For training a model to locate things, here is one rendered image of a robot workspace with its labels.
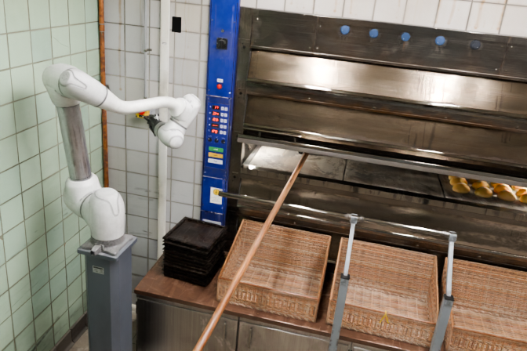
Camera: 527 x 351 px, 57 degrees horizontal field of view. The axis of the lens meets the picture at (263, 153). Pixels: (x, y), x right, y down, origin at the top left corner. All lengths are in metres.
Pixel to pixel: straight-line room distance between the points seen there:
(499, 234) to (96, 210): 2.14
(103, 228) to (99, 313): 0.47
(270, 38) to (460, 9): 0.97
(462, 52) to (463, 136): 0.44
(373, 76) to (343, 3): 0.41
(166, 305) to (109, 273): 0.53
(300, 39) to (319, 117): 0.44
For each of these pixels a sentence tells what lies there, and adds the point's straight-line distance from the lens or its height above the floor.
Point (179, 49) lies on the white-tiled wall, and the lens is 2.87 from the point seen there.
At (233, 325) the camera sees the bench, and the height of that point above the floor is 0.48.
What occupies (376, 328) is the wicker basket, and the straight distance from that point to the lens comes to 2.73.
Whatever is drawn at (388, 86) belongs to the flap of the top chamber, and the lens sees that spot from 2.69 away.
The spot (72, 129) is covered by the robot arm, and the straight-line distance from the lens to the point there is 2.36.
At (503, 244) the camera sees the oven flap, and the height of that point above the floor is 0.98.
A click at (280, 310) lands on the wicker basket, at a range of 2.73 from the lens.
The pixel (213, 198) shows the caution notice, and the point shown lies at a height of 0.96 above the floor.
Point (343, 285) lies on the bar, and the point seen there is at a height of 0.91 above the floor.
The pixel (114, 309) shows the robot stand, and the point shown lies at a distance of 2.60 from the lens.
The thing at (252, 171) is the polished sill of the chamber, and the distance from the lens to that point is 2.92.
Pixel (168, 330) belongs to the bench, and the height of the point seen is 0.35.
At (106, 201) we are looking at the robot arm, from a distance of 2.33.
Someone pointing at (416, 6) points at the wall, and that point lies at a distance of 2.65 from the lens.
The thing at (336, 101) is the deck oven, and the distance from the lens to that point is 2.72.
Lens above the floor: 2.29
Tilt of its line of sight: 20 degrees down
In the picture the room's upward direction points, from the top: 5 degrees clockwise
